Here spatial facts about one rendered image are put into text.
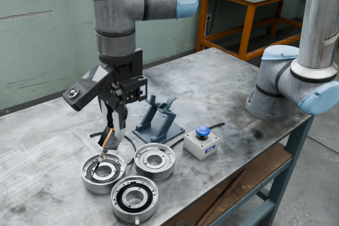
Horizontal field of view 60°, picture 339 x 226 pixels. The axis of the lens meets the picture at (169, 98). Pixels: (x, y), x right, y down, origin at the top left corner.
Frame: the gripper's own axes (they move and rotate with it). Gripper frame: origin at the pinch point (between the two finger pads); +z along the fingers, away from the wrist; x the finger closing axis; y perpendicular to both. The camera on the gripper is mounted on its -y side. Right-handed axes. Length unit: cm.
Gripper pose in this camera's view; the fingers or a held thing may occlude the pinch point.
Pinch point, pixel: (113, 133)
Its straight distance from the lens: 70.0
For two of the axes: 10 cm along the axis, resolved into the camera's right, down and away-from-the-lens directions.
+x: -6.6, -4.3, 6.1
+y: 7.5, -3.4, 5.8
